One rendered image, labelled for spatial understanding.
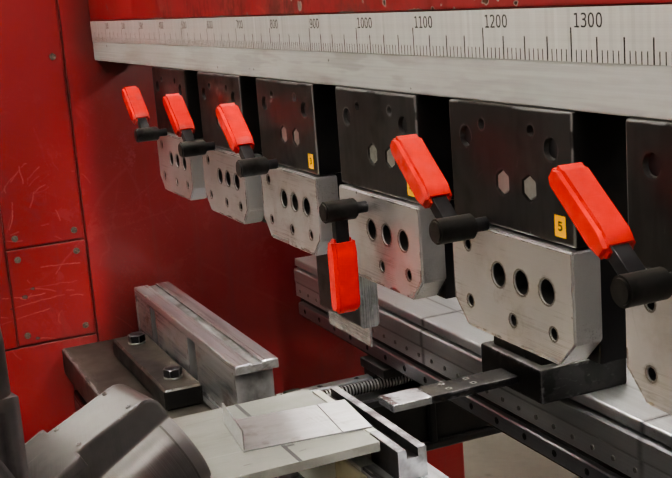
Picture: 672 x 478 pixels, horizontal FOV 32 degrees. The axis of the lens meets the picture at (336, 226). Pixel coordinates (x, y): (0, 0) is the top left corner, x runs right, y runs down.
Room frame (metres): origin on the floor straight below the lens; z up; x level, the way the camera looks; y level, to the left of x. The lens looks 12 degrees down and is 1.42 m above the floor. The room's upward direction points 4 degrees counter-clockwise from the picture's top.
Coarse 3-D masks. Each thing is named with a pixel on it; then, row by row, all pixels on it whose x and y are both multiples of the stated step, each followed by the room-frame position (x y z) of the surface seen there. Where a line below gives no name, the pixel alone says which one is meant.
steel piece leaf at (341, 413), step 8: (344, 400) 1.15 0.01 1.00; (320, 408) 1.13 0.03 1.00; (328, 408) 1.13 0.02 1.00; (336, 408) 1.13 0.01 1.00; (344, 408) 1.12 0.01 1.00; (352, 408) 1.12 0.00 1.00; (328, 416) 1.11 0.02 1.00; (336, 416) 1.10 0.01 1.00; (344, 416) 1.10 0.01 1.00; (352, 416) 1.10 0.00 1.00; (360, 416) 1.10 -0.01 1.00; (336, 424) 1.08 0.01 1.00; (344, 424) 1.08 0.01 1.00; (352, 424) 1.08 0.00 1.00; (360, 424) 1.08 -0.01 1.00; (368, 424) 1.07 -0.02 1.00; (344, 432) 1.06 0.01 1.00
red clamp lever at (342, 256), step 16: (320, 208) 0.95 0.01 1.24; (336, 208) 0.94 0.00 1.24; (352, 208) 0.95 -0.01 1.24; (336, 224) 0.95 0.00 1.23; (336, 240) 0.95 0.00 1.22; (352, 240) 0.95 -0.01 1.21; (336, 256) 0.95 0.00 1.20; (352, 256) 0.95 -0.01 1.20; (336, 272) 0.94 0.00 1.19; (352, 272) 0.95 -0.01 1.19; (336, 288) 0.94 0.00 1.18; (352, 288) 0.95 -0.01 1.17; (336, 304) 0.94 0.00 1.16; (352, 304) 0.95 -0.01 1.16
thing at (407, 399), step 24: (504, 360) 1.20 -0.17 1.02; (528, 360) 1.17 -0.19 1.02; (624, 360) 1.18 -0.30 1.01; (432, 384) 1.17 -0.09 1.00; (456, 384) 1.16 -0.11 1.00; (480, 384) 1.16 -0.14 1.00; (504, 384) 1.17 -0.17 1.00; (528, 384) 1.16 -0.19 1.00; (552, 384) 1.14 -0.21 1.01; (576, 384) 1.15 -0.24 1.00; (600, 384) 1.16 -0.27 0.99; (408, 408) 1.12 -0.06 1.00
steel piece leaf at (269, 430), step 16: (224, 416) 1.11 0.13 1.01; (256, 416) 1.12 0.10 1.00; (272, 416) 1.12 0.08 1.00; (288, 416) 1.11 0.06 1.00; (304, 416) 1.11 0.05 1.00; (320, 416) 1.11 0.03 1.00; (240, 432) 1.04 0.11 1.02; (256, 432) 1.08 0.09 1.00; (272, 432) 1.07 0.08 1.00; (288, 432) 1.07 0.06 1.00; (304, 432) 1.07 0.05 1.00; (320, 432) 1.06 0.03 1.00; (336, 432) 1.06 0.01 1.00; (256, 448) 1.04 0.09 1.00
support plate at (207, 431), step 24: (264, 408) 1.15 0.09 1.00; (288, 408) 1.14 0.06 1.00; (192, 432) 1.09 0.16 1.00; (216, 432) 1.09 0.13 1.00; (360, 432) 1.06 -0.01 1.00; (216, 456) 1.03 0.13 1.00; (240, 456) 1.02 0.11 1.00; (264, 456) 1.02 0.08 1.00; (288, 456) 1.01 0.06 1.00; (312, 456) 1.01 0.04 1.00; (336, 456) 1.02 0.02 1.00
